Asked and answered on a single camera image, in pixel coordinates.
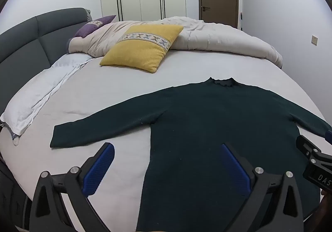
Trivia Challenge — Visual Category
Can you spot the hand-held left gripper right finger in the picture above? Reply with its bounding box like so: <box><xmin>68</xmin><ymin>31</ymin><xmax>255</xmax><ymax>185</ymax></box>
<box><xmin>220</xmin><ymin>143</ymin><xmax>304</xmax><ymax>232</ymax></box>

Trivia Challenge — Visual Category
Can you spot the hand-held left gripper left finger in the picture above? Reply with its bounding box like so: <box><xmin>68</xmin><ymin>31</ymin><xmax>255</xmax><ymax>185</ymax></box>
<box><xmin>28</xmin><ymin>142</ymin><xmax>116</xmax><ymax>232</ymax></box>

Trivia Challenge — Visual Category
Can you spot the dark green knit sweater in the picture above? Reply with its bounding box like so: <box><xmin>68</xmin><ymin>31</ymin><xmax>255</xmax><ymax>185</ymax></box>
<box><xmin>50</xmin><ymin>77</ymin><xmax>332</xmax><ymax>232</ymax></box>

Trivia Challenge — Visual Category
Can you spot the white folded towel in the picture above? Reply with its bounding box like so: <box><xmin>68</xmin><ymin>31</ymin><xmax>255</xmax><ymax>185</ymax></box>
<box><xmin>0</xmin><ymin>53</ymin><xmax>94</xmax><ymax>147</ymax></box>

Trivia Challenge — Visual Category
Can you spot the yellow patterned pillow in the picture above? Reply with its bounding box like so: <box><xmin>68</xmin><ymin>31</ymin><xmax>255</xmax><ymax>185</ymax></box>
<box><xmin>100</xmin><ymin>24</ymin><xmax>184</xmax><ymax>74</ymax></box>

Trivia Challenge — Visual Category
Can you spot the beige duvet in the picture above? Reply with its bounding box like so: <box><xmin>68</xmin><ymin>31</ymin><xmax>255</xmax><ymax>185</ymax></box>
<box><xmin>68</xmin><ymin>16</ymin><xmax>283</xmax><ymax>68</ymax></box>

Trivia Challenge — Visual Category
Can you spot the purple patterned pillow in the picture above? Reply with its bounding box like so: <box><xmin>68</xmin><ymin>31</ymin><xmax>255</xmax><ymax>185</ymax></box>
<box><xmin>75</xmin><ymin>15</ymin><xmax>117</xmax><ymax>38</ymax></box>

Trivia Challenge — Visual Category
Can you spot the grey upholstered headboard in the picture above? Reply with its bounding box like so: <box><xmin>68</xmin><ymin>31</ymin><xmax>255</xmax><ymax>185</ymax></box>
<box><xmin>0</xmin><ymin>7</ymin><xmax>93</xmax><ymax>75</ymax></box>

